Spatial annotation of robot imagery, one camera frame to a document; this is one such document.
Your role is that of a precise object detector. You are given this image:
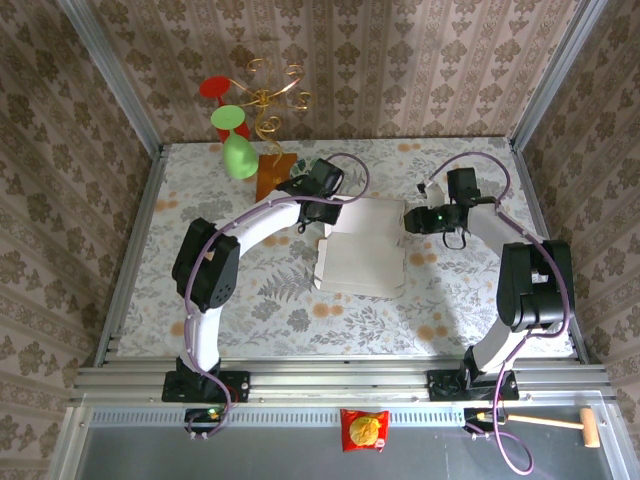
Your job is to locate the white paper box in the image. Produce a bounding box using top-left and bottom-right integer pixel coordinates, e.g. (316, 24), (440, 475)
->
(312, 196), (407, 300)

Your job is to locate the brown wooden board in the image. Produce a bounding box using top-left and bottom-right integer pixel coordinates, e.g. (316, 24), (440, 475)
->
(255, 153), (299, 204)

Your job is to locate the green plastic wine glass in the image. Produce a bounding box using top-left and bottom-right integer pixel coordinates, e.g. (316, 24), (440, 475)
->
(209, 104), (260, 180)

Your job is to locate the red plastic wine glass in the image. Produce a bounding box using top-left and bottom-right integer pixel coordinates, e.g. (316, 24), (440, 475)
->
(198, 74), (252, 145)

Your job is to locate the small black connector board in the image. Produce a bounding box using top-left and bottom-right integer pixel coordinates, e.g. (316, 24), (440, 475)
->
(463, 407), (501, 424)
(184, 407), (226, 424)

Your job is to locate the red snack packet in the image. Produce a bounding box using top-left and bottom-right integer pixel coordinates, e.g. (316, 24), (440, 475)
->
(339, 408), (391, 454)

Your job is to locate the wooden mallet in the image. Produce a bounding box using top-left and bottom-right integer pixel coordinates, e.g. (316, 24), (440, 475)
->
(507, 407), (600, 449)

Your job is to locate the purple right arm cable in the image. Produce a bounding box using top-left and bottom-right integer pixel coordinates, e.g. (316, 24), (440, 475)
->
(430, 152), (575, 475)

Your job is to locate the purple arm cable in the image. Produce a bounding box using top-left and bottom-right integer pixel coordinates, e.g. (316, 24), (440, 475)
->
(183, 152), (371, 439)
(430, 152), (575, 475)

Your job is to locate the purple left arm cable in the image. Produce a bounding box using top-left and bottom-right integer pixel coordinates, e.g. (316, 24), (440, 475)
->
(183, 152), (371, 439)

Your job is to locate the aluminium table side rail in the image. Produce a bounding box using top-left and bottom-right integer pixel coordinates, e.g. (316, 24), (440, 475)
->
(508, 142), (590, 362)
(94, 143), (169, 362)

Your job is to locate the gold wire glass rack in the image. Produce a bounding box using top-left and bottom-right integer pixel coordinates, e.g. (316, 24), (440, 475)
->
(234, 57), (314, 184)

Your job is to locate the aluminium frame post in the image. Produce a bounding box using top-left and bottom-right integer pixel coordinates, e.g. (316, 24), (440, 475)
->
(57, 0), (166, 156)
(508, 0), (611, 151)

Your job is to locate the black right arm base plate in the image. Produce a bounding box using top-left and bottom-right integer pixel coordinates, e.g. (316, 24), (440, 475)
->
(427, 369), (520, 402)

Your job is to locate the aluminium front rail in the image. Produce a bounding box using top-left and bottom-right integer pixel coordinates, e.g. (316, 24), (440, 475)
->
(69, 363), (616, 404)

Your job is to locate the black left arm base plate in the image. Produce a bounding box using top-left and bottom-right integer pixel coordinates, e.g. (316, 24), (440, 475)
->
(160, 370), (251, 404)

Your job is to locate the slotted grey cable duct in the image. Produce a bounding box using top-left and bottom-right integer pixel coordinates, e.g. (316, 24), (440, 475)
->
(87, 408), (504, 427)

